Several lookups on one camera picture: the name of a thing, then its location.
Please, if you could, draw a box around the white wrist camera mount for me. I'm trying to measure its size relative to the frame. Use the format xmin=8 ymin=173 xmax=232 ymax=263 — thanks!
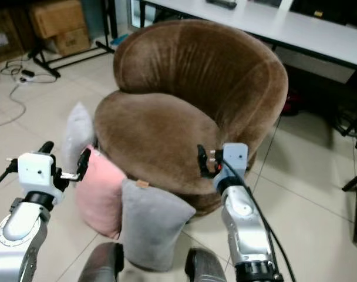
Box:
xmin=18 ymin=152 xmax=58 ymax=198
xmin=214 ymin=142 xmax=249 ymax=190

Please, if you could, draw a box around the black device on table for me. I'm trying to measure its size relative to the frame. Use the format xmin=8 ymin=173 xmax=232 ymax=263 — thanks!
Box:
xmin=204 ymin=0 xmax=238 ymax=10

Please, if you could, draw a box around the small tan cardboard box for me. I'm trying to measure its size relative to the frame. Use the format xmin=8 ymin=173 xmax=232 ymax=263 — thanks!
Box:
xmin=52 ymin=28 xmax=92 ymax=57

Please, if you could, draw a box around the grey floor cable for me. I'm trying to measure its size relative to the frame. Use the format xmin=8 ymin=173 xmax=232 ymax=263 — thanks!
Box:
xmin=0 ymin=58 xmax=53 ymax=129

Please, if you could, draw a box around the dark brown cardboard box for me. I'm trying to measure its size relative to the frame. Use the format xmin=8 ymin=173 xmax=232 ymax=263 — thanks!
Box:
xmin=0 ymin=8 xmax=28 ymax=64

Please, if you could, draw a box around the large tan cardboard box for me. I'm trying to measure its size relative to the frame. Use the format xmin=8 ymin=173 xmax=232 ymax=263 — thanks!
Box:
xmin=28 ymin=0 xmax=89 ymax=39

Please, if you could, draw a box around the black metal rack stand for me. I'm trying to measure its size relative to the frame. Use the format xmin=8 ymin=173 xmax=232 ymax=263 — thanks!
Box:
xmin=28 ymin=0 xmax=116 ymax=79

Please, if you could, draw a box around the dark right robot leg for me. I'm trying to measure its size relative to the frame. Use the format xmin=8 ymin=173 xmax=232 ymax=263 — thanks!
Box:
xmin=185 ymin=247 xmax=227 ymax=282

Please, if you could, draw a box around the pale grey pillow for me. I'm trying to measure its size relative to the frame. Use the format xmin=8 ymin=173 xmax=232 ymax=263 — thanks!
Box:
xmin=62 ymin=102 xmax=96 ymax=172

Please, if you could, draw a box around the power strip with plugs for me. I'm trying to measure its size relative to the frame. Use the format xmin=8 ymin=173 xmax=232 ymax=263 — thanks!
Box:
xmin=16 ymin=69 xmax=37 ymax=84

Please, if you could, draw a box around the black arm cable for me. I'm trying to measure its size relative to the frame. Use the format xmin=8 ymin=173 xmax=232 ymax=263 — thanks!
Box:
xmin=236 ymin=169 xmax=298 ymax=282
xmin=0 ymin=157 xmax=21 ymax=193

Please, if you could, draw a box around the grey square pillow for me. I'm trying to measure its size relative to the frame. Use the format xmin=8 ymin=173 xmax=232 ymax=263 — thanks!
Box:
xmin=120 ymin=178 xmax=197 ymax=273

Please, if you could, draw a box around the long white table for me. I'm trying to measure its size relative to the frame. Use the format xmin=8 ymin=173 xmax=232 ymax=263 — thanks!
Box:
xmin=136 ymin=0 xmax=357 ymax=84

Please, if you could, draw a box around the brown velvet round sofa chair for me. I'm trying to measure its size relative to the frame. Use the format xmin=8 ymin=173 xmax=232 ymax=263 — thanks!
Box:
xmin=93 ymin=19 xmax=289 ymax=217

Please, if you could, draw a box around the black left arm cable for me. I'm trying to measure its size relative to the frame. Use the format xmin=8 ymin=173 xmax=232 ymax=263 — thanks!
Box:
xmin=0 ymin=157 xmax=21 ymax=193

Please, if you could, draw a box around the grey left robot leg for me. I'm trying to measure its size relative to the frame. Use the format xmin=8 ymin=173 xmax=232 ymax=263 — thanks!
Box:
xmin=78 ymin=241 xmax=124 ymax=282

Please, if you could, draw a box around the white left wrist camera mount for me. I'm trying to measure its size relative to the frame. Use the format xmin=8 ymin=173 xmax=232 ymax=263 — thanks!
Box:
xmin=18 ymin=152 xmax=58 ymax=198

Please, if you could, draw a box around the blue flat item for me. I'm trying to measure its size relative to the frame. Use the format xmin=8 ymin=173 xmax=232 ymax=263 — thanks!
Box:
xmin=110 ymin=34 xmax=131 ymax=48

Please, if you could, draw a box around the pink pillow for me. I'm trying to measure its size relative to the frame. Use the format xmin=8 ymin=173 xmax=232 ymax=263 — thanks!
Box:
xmin=75 ymin=145 xmax=128 ymax=239

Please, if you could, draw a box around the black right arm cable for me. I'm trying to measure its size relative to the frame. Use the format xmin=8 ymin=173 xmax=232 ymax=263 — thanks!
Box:
xmin=236 ymin=169 xmax=298 ymax=282

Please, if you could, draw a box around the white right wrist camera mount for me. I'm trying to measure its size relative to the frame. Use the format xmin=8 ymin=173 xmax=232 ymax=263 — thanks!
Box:
xmin=214 ymin=142 xmax=249 ymax=190

